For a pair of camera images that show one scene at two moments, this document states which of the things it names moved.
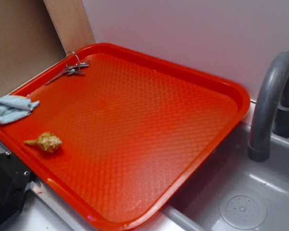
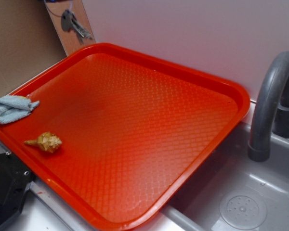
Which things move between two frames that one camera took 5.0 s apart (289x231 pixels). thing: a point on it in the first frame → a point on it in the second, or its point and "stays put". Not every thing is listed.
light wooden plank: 70,20 stays put
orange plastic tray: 120,132 stays put
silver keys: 73,65 → 70,22
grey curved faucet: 275,109 stays put
